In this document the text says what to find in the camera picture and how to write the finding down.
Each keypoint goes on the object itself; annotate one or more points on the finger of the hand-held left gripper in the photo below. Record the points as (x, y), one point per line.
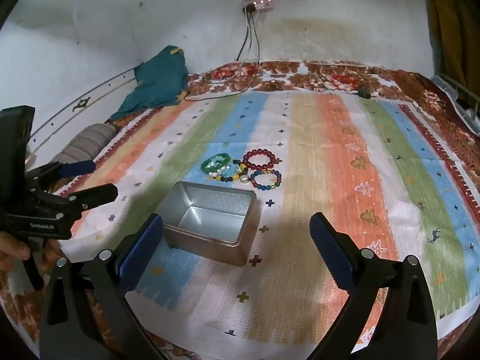
(98, 194)
(80, 168)

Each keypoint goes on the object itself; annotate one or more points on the green jade bangle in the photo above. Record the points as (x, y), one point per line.
(205, 165)

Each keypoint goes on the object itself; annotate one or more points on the person's left hand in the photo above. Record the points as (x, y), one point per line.
(11, 249)

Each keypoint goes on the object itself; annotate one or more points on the white plastic basket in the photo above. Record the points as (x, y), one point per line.
(455, 97)

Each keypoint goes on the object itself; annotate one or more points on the black charger adapter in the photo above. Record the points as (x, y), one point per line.
(363, 93)

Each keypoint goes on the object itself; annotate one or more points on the pastel striped mat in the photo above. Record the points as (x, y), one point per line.
(307, 138)

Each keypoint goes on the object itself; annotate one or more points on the yellow curtain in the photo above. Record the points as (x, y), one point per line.
(450, 26)

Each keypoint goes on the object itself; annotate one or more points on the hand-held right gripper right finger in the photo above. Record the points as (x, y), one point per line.
(332, 249)

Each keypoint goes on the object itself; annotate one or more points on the pink power strip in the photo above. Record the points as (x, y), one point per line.
(261, 4)

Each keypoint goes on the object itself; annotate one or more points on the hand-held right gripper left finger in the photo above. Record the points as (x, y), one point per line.
(138, 255)

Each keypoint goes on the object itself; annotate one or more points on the teal cloth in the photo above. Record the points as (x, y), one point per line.
(157, 78)

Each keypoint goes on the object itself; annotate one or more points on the silver metal tin box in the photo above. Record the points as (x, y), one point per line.
(210, 202)

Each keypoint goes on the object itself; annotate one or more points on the grey striped pillow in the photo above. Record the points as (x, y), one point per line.
(86, 140)

